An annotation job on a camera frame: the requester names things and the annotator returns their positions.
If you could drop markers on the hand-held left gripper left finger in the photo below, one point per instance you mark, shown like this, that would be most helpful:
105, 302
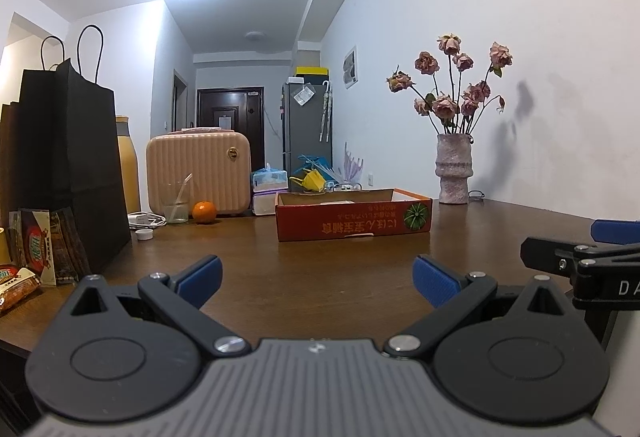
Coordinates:
202, 278

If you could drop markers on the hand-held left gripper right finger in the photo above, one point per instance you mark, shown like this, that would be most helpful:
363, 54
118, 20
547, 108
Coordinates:
435, 282

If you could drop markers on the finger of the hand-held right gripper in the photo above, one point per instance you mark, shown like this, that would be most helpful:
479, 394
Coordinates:
615, 232
545, 252

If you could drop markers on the red cardboard box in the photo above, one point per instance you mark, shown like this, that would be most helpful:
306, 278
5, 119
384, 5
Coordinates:
350, 222

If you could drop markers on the orange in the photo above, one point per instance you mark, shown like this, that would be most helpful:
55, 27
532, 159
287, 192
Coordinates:
204, 212

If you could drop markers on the clear glass cup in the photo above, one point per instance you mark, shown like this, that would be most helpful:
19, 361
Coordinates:
176, 213
186, 187

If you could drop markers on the purple white box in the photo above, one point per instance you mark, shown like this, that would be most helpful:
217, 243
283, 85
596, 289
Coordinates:
264, 204

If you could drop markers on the pink ribbed suitcase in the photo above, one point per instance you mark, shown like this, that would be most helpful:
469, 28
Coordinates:
200, 172

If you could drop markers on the pink ceramic vase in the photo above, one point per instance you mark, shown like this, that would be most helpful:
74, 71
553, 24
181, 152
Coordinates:
452, 172

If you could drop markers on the blue tissue pack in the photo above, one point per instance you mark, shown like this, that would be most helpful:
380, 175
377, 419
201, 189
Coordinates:
270, 179

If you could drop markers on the small clear bottles group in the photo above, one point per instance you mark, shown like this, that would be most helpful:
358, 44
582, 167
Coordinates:
345, 187

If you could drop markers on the yellow thermos bottle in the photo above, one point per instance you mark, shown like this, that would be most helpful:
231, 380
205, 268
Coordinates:
129, 167

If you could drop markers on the purple plastic flowers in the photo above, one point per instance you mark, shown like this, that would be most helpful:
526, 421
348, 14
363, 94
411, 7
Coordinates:
352, 164

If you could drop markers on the yellow watering can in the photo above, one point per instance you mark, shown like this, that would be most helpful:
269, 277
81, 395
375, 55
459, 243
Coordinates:
310, 182

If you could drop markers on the dark entrance door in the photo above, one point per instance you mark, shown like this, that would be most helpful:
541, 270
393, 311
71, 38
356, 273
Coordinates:
240, 137

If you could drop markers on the dark printed snack bag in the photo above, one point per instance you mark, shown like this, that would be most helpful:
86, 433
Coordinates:
50, 247

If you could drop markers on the white door notice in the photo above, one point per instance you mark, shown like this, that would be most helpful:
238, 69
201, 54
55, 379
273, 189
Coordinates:
226, 123

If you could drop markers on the blue plastic toy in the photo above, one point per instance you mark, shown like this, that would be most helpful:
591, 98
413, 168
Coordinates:
315, 164

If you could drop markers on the dried pink rose bouquet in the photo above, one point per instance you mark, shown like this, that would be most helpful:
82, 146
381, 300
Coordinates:
445, 107

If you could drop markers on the interior doorway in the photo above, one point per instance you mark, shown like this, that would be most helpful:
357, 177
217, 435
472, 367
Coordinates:
181, 102

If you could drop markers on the grey refrigerator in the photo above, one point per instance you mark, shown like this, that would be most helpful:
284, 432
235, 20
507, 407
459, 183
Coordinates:
305, 132

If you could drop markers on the orange snack pack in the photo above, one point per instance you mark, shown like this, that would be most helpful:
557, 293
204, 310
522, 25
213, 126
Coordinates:
17, 289

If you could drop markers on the black paper bag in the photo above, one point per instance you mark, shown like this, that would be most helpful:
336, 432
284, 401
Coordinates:
75, 142

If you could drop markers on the yellow paper cup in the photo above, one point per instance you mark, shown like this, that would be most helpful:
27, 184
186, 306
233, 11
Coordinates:
4, 247

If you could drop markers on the white folded umbrella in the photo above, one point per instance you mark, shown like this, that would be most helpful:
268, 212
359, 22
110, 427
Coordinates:
326, 112

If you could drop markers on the white paper sheets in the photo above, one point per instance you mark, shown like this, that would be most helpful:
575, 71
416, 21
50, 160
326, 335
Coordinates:
304, 96

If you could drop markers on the brown paper bag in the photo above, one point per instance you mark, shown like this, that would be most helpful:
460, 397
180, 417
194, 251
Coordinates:
9, 157

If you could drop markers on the yellow box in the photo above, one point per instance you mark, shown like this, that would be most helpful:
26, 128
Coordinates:
312, 72

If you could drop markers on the small ceiling lamp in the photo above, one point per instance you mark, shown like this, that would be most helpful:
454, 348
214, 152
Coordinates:
255, 36

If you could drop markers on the wall picture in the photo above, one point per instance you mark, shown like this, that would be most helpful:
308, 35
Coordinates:
350, 68

